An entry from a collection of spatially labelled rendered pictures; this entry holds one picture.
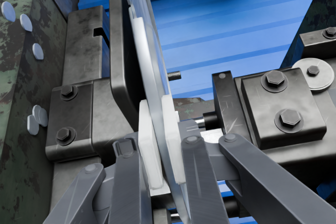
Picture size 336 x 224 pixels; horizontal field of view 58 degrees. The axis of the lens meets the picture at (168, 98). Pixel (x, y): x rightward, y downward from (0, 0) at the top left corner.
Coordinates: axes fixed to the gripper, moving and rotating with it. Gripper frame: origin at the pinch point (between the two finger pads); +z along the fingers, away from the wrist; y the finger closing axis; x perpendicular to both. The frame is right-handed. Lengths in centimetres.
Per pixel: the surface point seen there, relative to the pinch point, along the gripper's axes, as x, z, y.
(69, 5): 9.9, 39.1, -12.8
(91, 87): -0.5, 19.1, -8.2
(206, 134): -14.1, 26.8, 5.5
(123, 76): 3.4, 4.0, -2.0
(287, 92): -6.8, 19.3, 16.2
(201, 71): -43, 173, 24
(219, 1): -5, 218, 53
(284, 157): -13.9, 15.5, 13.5
